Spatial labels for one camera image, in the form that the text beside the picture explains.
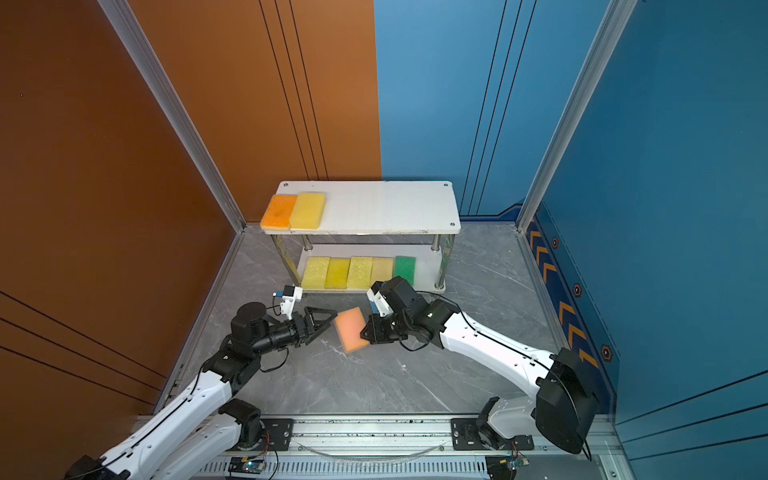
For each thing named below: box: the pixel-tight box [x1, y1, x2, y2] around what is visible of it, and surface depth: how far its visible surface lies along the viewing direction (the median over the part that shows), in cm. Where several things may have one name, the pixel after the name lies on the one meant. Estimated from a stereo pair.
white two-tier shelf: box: [262, 181, 461, 293], surface depth 80 cm
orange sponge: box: [260, 194, 297, 231], surface depth 74 cm
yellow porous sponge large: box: [302, 256, 330, 289], surface depth 98 cm
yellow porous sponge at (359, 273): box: [346, 256, 373, 289], surface depth 98 cm
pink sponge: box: [334, 307, 370, 354], surface depth 75 cm
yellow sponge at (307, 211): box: [289, 192, 326, 230], surface depth 75 cm
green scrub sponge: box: [394, 256, 416, 286], surface depth 99 cm
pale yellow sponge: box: [371, 257, 394, 287], surface depth 99 cm
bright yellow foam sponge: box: [324, 258, 351, 289], surface depth 98 cm
